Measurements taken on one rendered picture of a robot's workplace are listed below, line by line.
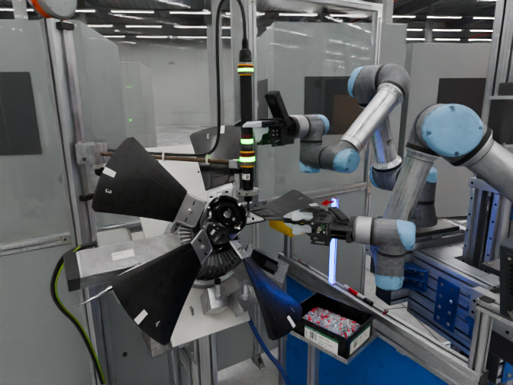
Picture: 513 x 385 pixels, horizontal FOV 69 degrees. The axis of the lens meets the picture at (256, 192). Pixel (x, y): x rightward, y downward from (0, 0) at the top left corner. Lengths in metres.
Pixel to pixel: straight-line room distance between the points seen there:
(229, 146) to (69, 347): 1.20
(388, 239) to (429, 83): 3.87
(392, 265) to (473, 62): 4.23
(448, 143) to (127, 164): 0.81
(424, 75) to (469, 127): 3.82
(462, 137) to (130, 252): 0.89
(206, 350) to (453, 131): 1.00
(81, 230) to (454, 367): 1.31
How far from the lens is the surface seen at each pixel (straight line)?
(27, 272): 1.78
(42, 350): 1.95
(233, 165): 1.10
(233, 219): 1.04
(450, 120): 0.96
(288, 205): 1.22
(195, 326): 1.22
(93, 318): 1.72
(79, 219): 1.55
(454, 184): 5.19
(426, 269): 1.56
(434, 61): 4.84
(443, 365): 1.22
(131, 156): 1.08
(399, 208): 1.14
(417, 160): 1.12
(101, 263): 1.10
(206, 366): 1.41
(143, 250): 1.13
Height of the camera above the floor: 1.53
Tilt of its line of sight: 14 degrees down
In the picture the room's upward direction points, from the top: 1 degrees counter-clockwise
